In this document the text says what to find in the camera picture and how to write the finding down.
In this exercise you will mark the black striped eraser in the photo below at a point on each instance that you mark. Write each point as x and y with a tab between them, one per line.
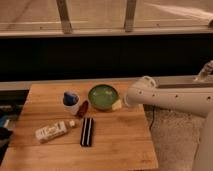
86	133

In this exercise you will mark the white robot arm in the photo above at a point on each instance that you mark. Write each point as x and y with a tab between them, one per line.
190	94

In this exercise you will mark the green bowl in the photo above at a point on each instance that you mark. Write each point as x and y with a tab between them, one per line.
103	96

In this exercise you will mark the yellow sponge piece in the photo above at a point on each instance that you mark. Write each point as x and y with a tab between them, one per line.
117	105

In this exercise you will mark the dark red brown object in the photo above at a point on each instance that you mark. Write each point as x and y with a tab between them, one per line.
83	109

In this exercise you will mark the white cup with blue object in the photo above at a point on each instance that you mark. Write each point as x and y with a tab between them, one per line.
71	102

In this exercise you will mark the white plastic bottle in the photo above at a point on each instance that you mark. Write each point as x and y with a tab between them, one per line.
53	131

